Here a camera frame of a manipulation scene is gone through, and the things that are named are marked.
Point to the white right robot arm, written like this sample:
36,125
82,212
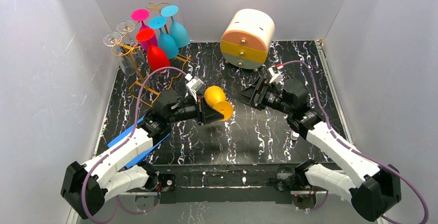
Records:
372,189

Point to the rear clear wine glass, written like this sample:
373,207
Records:
126,27

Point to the rear teal wine glass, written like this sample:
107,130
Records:
177,30

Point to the yellow plastic wine glass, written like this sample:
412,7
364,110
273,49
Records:
216,98

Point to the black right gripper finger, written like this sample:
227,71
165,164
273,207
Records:
255,87
246,97

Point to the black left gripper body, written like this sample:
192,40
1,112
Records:
201,111

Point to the red plastic wine glass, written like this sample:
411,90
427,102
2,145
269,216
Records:
156,57

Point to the white oblong remote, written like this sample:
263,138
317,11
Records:
294,135

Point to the gold wire glass rack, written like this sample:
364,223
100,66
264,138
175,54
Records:
155,10

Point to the clear wine glass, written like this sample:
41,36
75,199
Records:
114,40
126,27

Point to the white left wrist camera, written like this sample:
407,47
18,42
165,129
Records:
193,84

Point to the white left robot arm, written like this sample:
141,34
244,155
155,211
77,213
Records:
87,186

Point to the front clear wine glass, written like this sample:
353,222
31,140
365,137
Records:
114,40

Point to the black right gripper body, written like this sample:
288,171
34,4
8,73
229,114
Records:
259,94

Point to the magenta plastic wine glass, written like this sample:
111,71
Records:
140,15

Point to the teal wine glass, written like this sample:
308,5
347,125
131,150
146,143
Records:
177,30
165,41

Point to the blue flat card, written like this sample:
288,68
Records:
144,154

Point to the front teal wine glass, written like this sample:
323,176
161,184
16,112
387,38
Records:
165,41

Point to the round pastel drawer cabinet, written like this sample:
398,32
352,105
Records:
247,39

